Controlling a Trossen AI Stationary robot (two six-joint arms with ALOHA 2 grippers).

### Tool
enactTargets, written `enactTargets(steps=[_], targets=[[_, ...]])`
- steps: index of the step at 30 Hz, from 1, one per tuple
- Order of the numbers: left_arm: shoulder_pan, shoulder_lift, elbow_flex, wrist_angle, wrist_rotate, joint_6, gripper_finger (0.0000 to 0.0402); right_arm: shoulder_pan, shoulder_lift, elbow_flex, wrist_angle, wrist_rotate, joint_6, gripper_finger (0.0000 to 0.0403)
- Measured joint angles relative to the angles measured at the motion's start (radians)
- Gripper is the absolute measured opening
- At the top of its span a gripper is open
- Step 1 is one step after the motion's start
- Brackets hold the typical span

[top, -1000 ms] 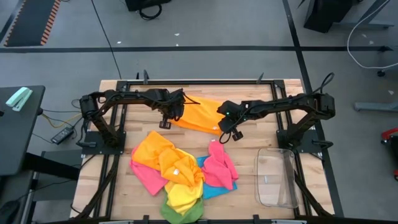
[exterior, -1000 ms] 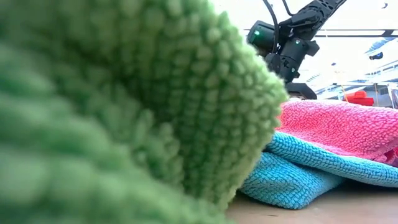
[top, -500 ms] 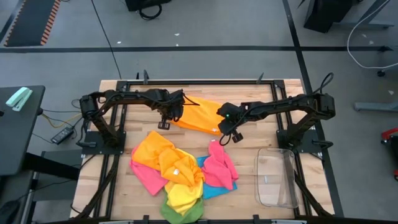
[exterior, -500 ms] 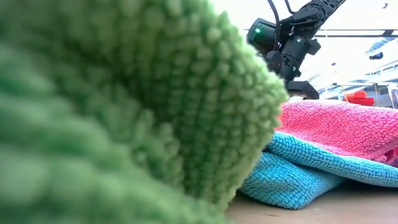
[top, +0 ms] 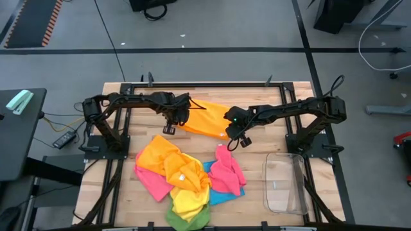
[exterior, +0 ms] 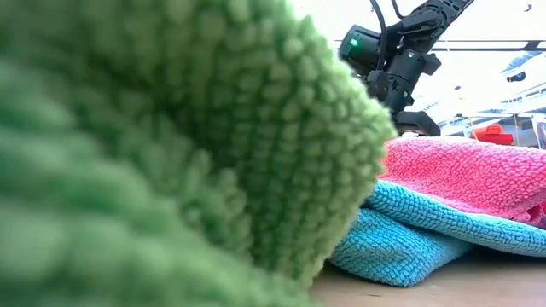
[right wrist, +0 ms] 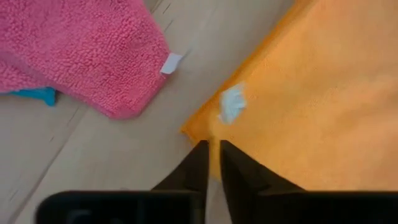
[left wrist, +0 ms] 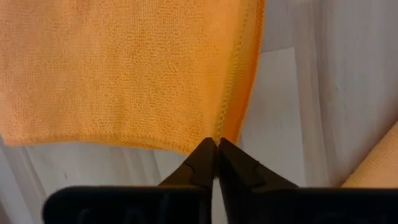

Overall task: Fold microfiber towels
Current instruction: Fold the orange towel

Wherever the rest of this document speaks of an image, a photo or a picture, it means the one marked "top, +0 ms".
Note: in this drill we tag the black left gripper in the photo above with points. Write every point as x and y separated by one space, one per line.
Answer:
180 109

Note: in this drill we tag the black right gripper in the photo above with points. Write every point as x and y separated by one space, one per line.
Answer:
239 123

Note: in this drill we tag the orange microfiber towel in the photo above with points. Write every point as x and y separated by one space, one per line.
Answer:
205 120
189 176
154 154

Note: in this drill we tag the pink microfiber towel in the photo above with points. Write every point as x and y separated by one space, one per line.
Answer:
224 173
152 186

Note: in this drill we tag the clear plastic bin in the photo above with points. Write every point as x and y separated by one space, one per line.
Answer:
282 183

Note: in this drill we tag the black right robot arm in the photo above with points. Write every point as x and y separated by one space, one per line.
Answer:
289 109

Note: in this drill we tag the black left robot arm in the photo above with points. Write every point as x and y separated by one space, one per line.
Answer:
135 100

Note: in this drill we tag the blue microfiber towel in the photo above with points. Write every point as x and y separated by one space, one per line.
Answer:
221 199

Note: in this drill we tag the yellow microfiber towel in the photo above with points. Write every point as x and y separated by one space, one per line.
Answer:
189 205

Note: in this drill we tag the green microfiber towel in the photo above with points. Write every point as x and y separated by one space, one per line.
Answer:
199 221

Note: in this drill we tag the black desk foot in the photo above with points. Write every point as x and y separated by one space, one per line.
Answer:
54 171

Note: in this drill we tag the black equipment base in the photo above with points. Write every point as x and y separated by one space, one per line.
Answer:
151 4

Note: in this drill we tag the grey desk foot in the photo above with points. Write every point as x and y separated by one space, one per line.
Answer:
388 110

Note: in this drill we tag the black side desk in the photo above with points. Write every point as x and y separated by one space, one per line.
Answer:
19 144

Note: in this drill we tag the mint green stapler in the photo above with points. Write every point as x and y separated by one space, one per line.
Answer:
19 102

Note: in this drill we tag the black cabinet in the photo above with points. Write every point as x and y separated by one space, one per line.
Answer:
337 14

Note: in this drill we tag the red cart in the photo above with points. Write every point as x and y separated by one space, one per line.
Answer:
403 138

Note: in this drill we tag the black caster wheel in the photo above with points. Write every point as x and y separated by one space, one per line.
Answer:
393 76

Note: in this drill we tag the black orange-striped floor mat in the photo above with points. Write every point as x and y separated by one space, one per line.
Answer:
32 22

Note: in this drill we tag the grey desk frame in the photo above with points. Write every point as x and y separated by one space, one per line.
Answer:
379 25

